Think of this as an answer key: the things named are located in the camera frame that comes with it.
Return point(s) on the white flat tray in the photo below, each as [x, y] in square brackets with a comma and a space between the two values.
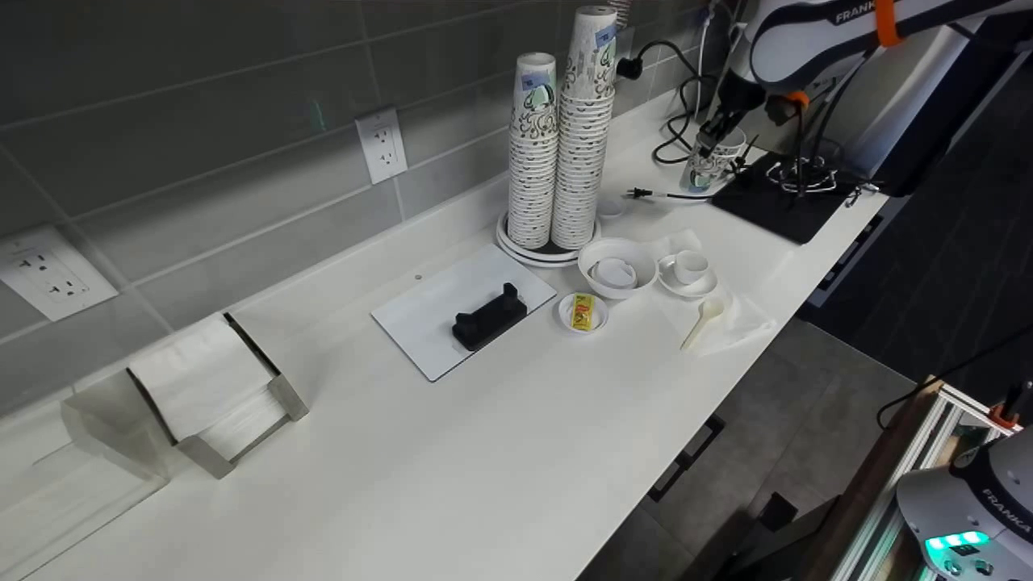
[429, 323]

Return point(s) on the white saucer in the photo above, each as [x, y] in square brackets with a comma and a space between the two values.
[688, 284]

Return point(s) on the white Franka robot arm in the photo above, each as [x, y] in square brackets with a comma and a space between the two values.
[860, 32]

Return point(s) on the tall paper cup stack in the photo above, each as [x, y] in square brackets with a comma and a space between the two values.
[585, 129]

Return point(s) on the black clip object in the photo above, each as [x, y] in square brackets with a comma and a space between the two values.
[489, 317]

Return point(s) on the aluminium frame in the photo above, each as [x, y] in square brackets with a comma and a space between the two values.
[891, 484]

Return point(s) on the white plastic spoon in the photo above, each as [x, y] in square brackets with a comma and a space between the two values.
[702, 323]

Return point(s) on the small white cup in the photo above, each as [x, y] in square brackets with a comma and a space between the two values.
[685, 262]

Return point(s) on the white round plate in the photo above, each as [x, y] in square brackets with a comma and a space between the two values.
[537, 254]

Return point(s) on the clear acrylic holder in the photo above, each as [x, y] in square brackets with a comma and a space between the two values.
[113, 429]

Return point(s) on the white paper napkin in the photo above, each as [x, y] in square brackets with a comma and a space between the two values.
[744, 317]

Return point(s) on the white bowl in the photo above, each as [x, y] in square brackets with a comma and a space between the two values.
[615, 269]

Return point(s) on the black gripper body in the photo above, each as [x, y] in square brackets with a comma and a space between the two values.
[737, 105]

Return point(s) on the short paper cup stack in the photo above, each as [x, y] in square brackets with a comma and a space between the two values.
[531, 150]

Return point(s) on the steel napkin dispenser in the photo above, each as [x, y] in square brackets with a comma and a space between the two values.
[213, 391]

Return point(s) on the small dish with yellow food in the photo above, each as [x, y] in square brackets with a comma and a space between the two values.
[581, 311]

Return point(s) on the white wall outlet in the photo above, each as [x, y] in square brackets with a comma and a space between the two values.
[381, 145]
[53, 275]

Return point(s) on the black mat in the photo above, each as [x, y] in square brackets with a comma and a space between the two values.
[785, 212]

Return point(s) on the grey robot base green light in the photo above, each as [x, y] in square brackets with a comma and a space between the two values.
[972, 517]

